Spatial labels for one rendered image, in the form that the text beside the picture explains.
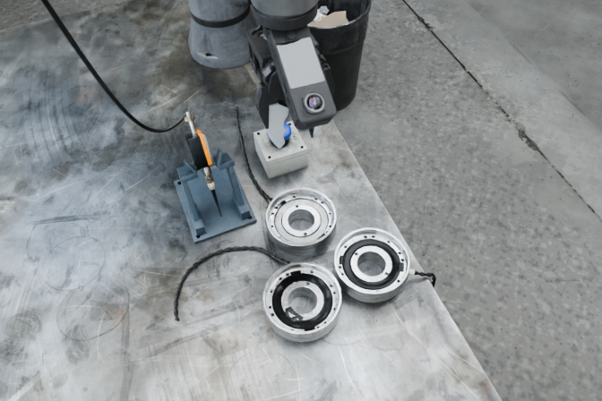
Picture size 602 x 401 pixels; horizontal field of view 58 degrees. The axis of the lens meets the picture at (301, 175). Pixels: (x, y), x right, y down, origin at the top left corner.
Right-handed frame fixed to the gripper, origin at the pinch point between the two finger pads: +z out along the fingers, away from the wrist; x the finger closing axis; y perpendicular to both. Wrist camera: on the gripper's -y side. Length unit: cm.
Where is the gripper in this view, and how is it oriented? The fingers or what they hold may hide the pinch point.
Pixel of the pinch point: (297, 139)
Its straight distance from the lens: 73.4
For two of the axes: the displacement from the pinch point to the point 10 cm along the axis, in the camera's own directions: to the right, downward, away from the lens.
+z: 0.3, 6.3, 7.8
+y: -3.6, -7.2, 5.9
